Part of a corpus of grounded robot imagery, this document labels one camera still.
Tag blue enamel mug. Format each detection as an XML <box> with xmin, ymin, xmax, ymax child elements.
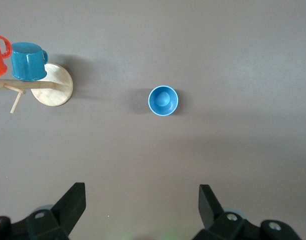
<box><xmin>10</xmin><ymin>41</ymin><xmax>49</xmax><ymax>82</ymax></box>

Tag blue plastic cup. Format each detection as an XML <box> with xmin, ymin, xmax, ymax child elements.
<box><xmin>147</xmin><ymin>85</ymin><xmax>179</xmax><ymax>117</ymax></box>

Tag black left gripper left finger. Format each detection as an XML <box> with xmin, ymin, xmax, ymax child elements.
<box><xmin>25</xmin><ymin>182</ymin><xmax>87</xmax><ymax>240</ymax></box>

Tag wooden mug tree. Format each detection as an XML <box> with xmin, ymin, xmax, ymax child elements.
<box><xmin>0</xmin><ymin>63</ymin><xmax>74</xmax><ymax>114</ymax></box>

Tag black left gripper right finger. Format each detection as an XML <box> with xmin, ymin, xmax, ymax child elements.
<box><xmin>192</xmin><ymin>184</ymin><xmax>265</xmax><ymax>240</ymax></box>

